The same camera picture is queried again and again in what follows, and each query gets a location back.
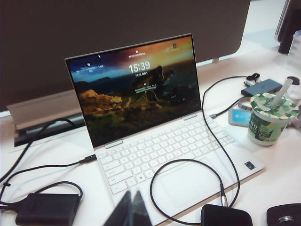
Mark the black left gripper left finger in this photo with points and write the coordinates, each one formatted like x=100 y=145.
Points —
x=124 y=212

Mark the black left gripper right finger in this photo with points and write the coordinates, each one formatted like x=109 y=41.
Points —
x=141 y=212

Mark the black smartphone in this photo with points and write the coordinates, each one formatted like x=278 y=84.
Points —
x=225 y=216

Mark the black ergonomic computer mouse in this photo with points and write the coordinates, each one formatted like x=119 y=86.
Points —
x=282 y=214

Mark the brown felt desk partition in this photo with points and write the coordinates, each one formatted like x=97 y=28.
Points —
x=94 y=23

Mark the black desk object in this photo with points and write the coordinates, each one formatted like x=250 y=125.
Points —
x=288 y=35

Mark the white laptop with landscape wallpaper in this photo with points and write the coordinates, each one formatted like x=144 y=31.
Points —
x=164 y=146

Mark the black laptop power adapter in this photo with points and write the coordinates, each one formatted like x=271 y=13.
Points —
x=47 y=209

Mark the blue white badge card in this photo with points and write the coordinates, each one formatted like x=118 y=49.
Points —
x=240 y=117

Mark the white yogurt cup green label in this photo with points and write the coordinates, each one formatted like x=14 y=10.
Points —
x=265 y=131

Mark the white drinking straw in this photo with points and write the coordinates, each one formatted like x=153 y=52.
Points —
x=279 y=94

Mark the white bottle black cap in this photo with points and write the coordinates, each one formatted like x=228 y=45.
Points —
x=295 y=91

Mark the white partition bracket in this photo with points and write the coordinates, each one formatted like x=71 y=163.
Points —
x=216 y=60

